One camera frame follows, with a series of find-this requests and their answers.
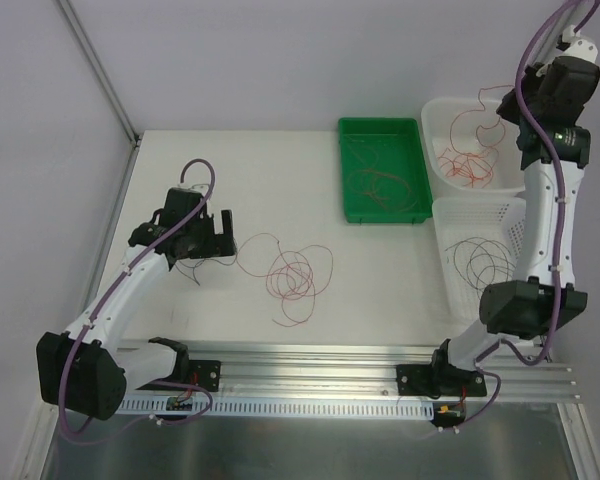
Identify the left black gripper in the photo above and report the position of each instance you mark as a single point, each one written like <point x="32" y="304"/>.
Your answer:
<point x="218" y="236"/>

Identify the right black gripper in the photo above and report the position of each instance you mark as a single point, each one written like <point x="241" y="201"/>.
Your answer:
<point x="510" y="107"/>

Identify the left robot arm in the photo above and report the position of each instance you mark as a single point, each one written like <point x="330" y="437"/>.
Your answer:
<point x="81" y="368"/>

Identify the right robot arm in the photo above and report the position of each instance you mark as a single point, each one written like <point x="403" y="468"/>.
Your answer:
<point x="553" y="165"/>

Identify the white plastic tub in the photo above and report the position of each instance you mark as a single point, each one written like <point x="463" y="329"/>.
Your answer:
<point x="470" y="149"/>

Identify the white perforated basket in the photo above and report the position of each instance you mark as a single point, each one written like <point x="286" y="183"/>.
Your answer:
<point x="511" y="272"/>

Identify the green plastic tray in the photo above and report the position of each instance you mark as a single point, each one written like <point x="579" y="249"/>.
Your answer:
<point x="383" y="171"/>

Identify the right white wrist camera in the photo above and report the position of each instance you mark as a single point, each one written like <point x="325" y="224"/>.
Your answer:
<point x="574" y="44"/>

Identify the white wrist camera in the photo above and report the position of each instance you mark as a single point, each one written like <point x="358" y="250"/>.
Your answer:
<point x="574" y="44"/>
<point x="201" y="188"/>

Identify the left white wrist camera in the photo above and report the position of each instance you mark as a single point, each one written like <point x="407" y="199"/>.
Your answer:
<point x="201" y="188"/>

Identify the right aluminium corner post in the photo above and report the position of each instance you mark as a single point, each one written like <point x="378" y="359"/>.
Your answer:
<point x="540" y="42"/>

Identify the aluminium corner post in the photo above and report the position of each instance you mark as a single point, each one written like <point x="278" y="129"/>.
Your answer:
<point x="97" y="69"/>
<point x="540" y="42"/>

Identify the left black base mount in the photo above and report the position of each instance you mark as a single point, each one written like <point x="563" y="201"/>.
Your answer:
<point x="205" y="374"/>

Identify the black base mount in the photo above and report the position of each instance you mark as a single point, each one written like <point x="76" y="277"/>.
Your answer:
<point x="205" y="374"/>
<point x="415" y="380"/>

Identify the white slotted cable duct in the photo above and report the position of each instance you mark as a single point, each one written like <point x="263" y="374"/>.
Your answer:
<point x="384" y="408"/>

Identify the aluminium rail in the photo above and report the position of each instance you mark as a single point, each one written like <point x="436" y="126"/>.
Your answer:
<point x="365" y="372"/>

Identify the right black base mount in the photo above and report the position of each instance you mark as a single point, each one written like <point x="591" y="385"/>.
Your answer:
<point x="415" y="380"/>

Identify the left aluminium corner post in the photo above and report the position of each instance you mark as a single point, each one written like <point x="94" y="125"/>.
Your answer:
<point x="97" y="69"/>

